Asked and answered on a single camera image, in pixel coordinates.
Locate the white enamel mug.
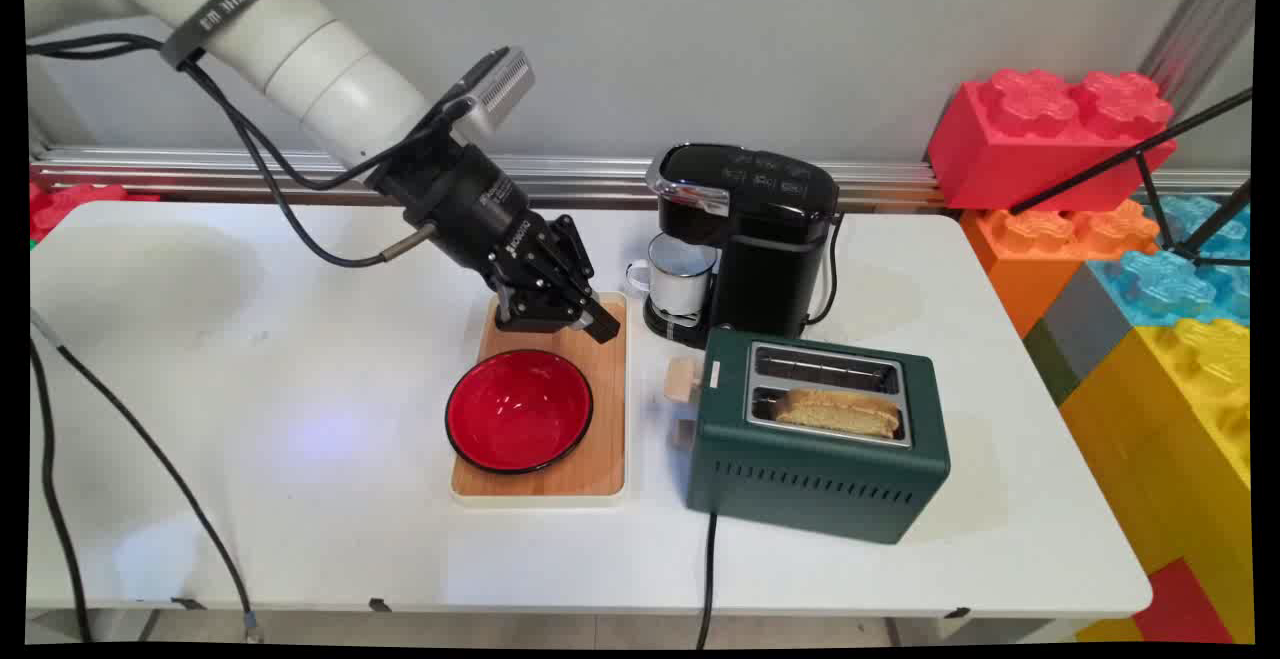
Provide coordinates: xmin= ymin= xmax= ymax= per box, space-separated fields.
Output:
xmin=625 ymin=233 xmax=720 ymax=321

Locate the big orange toy brick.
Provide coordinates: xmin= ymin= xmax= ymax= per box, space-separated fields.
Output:
xmin=959 ymin=198 xmax=1162 ymax=341

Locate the flat red toy brick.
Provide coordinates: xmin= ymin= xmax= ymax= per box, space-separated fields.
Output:
xmin=1132 ymin=556 xmax=1237 ymax=646

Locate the black coffee machine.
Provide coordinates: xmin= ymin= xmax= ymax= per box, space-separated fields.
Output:
xmin=643 ymin=142 xmax=842 ymax=349

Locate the small red toy brick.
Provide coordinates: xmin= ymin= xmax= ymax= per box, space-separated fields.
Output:
xmin=29 ymin=181 xmax=162 ymax=246

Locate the grey velcro arm strap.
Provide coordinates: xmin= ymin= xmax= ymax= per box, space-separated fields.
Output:
xmin=159 ymin=0 xmax=285 ymax=71

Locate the big yellow toy brick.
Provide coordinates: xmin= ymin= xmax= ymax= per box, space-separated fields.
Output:
xmin=1059 ymin=316 xmax=1257 ymax=644

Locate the black cable with white tape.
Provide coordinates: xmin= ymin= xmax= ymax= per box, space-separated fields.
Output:
xmin=29 ymin=306 xmax=264 ymax=644

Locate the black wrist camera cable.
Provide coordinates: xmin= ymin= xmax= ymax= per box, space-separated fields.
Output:
xmin=27 ymin=33 xmax=472 ymax=191

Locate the translucent blue toy brick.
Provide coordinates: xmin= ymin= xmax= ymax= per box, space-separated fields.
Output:
xmin=1086 ymin=193 xmax=1252 ymax=329

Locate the green two-slot toaster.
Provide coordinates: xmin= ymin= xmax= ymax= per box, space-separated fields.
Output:
xmin=685 ymin=327 xmax=952 ymax=546

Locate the wooden toaster lever knob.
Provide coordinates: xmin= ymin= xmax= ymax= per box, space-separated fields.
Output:
xmin=664 ymin=356 xmax=704 ymax=405

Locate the black tripod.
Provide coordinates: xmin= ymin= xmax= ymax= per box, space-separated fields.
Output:
xmin=1009 ymin=86 xmax=1255 ymax=266

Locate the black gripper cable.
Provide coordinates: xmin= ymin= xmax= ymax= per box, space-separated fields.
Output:
xmin=27 ymin=38 xmax=439 ymax=271

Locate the upright aluminium profile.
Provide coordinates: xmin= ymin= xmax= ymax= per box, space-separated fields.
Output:
xmin=1139 ymin=0 xmax=1257 ymax=111

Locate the wooden cutting board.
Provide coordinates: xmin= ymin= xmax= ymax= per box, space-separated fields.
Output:
xmin=449 ymin=290 xmax=632 ymax=510

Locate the black toaster power cable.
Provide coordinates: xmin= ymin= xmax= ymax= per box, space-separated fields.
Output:
xmin=695 ymin=510 xmax=722 ymax=651

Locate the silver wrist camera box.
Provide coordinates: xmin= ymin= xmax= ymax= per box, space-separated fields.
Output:
xmin=440 ymin=46 xmax=537 ymax=146

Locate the big red toy brick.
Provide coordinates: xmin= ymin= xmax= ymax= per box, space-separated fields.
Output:
xmin=926 ymin=68 xmax=1179 ymax=213

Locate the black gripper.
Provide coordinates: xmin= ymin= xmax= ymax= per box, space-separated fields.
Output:
xmin=366 ymin=133 xmax=622 ymax=346

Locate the toasted bread slice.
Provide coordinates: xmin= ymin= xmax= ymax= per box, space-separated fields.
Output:
xmin=774 ymin=388 xmax=904 ymax=441

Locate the aluminium wall rail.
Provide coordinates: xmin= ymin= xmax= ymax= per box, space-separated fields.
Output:
xmin=29 ymin=145 xmax=1252 ymax=211

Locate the plain black cable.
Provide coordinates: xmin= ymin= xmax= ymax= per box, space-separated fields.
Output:
xmin=29 ymin=338 xmax=94 ymax=644

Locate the red bowl with black rim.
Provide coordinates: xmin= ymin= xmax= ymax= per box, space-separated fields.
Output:
xmin=445 ymin=348 xmax=596 ymax=476

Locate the black coffee machine cable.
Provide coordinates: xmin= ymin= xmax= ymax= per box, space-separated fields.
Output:
xmin=804 ymin=213 xmax=847 ymax=329

